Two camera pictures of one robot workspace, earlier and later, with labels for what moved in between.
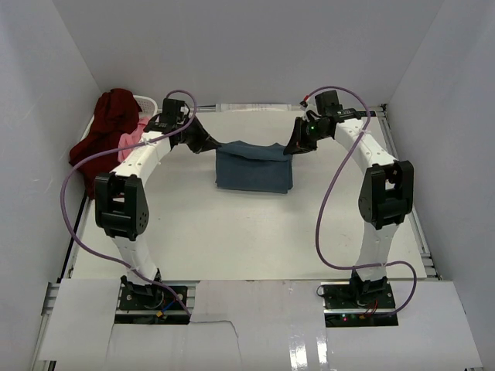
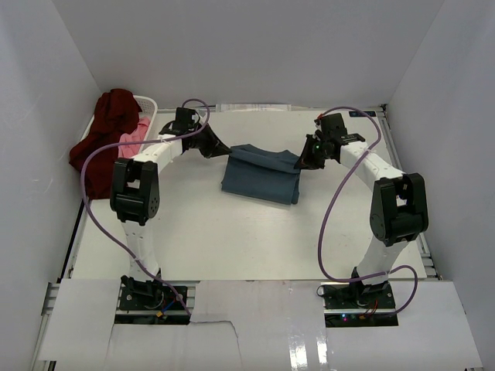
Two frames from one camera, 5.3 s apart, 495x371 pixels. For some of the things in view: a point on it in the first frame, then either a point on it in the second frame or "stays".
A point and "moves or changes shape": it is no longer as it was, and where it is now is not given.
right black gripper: [298, 140] → [305, 161]
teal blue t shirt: [244, 166] moves or changes shape
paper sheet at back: [254, 107] stays
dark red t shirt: [116, 114] stays
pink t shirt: [130, 138] stays
